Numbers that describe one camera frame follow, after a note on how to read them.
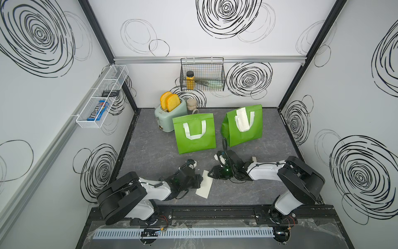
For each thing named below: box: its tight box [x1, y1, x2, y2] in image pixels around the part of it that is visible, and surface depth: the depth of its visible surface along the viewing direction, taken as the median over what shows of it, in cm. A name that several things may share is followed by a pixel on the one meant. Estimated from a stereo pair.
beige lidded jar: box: [186, 98, 197, 111], surface depth 121 cm
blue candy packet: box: [87, 100, 110, 121], surface depth 72 cm
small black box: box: [101, 89, 120, 98], surface depth 80 cm
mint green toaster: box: [154, 99, 189, 133], surface depth 100 cm
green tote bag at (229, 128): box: [220, 104, 263, 148], surface depth 93 cm
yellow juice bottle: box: [186, 70, 195, 91], surface depth 87 cm
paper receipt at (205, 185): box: [195, 170, 214, 199], surface depth 84 cm
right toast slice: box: [166, 93, 181, 113], surface depth 101 cm
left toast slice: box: [160, 91, 173, 110], surface depth 99 cm
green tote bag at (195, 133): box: [172, 113, 217, 155], surface depth 90 cm
